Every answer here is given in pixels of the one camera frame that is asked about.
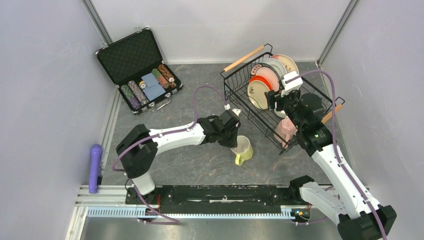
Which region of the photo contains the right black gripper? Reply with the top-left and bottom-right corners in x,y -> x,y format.
264,86 -> 305,131

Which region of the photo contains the pink mug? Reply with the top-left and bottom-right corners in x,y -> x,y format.
273,117 -> 297,149

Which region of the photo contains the yellow green mug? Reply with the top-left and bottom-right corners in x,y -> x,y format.
231,135 -> 254,166

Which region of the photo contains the black wire dish rack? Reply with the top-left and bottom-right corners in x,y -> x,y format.
220,43 -> 346,156

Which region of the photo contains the cream plate with black spot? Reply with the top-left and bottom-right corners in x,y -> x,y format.
247,80 -> 270,110

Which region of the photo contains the pink and cream plate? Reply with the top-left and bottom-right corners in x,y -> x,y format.
271,54 -> 300,74

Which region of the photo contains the white scalloped plate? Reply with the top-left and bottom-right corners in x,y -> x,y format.
262,57 -> 287,78

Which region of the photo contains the orange plate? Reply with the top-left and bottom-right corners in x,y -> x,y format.
249,75 -> 273,91

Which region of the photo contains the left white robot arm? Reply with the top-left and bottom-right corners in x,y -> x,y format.
116,108 -> 241,204

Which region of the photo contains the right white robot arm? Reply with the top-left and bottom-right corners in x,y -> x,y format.
265,90 -> 397,240

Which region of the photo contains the blue card deck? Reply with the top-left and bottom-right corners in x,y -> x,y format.
141,73 -> 166,101

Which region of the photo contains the black poker chip case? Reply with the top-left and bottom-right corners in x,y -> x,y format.
95,27 -> 184,115

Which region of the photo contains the purple flashlight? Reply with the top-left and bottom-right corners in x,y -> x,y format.
88,144 -> 103,194

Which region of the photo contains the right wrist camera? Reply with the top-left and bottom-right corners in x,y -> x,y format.
280,71 -> 303,97

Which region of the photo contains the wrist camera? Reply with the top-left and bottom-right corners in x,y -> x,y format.
280,71 -> 303,97
224,104 -> 242,117

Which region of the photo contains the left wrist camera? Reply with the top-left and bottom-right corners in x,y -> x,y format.
224,104 -> 242,117

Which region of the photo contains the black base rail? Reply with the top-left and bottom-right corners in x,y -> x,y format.
125,184 -> 312,222

